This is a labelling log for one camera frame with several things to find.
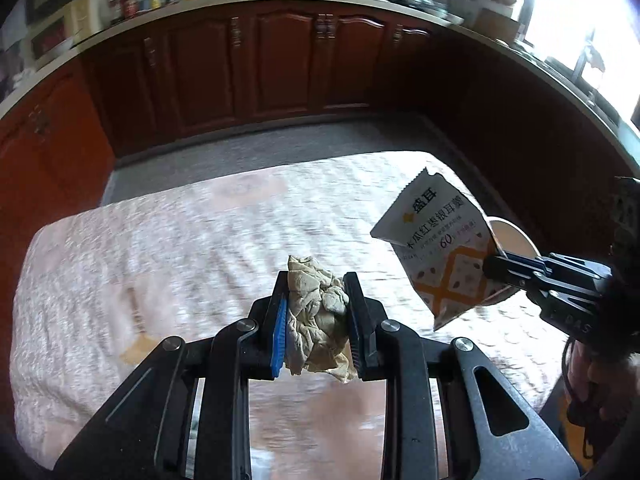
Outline beige paper cup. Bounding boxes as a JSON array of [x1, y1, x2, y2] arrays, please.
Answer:
[[482, 217, 541, 307]]

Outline beige paper ball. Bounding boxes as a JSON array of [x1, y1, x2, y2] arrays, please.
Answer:
[[284, 255, 357, 384]]

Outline white orange snack bag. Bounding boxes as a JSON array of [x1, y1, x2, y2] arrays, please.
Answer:
[[371, 170, 516, 330]]

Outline red wooden kitchen cabinets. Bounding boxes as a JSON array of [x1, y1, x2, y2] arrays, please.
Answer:
[[1, 0, 639, 290]]

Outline person's right hand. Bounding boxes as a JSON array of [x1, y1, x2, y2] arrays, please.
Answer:
[[564, 339, 640, 461]]

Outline pink embroidered tablecloth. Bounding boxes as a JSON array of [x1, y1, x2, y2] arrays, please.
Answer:
[[10, 151, 565, 468]]

